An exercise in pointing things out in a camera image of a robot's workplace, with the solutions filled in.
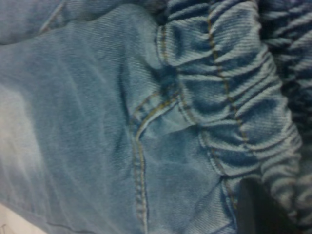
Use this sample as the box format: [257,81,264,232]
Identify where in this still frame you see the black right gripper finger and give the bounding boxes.
[237,179,303,234]

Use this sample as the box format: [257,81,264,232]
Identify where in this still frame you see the blue denim jeans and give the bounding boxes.
[0,0,312,234]

